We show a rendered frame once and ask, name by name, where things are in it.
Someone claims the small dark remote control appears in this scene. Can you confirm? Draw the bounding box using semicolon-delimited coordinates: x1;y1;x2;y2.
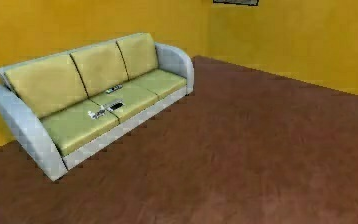
105;84;124;95

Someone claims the dark framed wall picture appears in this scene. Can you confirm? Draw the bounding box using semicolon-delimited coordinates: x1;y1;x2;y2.
212;0;260;7

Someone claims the white remote control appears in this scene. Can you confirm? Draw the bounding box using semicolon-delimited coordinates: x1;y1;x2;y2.
87;106;109;120

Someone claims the black and silver remote control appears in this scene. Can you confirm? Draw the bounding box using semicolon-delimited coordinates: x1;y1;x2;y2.
104;100;125;113

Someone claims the grey sofa with green cushions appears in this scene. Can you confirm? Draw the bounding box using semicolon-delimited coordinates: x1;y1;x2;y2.
0;32;195;182

